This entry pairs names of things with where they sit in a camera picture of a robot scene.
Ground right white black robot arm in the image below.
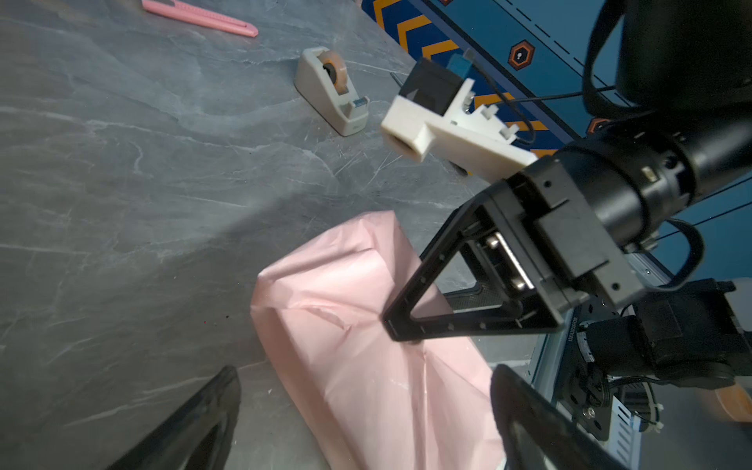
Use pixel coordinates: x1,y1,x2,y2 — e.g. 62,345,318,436
382,1,751,342

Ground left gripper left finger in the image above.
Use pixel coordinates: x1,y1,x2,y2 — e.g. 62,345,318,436
109,365,242,469

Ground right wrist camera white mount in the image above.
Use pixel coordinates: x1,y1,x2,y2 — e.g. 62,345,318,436
381,52,538,182

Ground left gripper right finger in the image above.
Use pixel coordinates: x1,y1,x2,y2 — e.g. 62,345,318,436
491,364,624,469

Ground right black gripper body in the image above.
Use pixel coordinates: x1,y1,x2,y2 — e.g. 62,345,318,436
507,128,705,307

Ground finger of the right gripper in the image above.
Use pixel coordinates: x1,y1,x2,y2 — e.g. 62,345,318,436
382,180,563,342

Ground pink scissors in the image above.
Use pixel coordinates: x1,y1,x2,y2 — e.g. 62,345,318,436
141,0,259,38

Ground pink wrapping paper sheet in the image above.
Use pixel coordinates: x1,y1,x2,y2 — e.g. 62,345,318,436
251,211,505,469

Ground white tape dispenser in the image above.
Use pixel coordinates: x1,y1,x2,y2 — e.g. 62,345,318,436
294,47,369,137

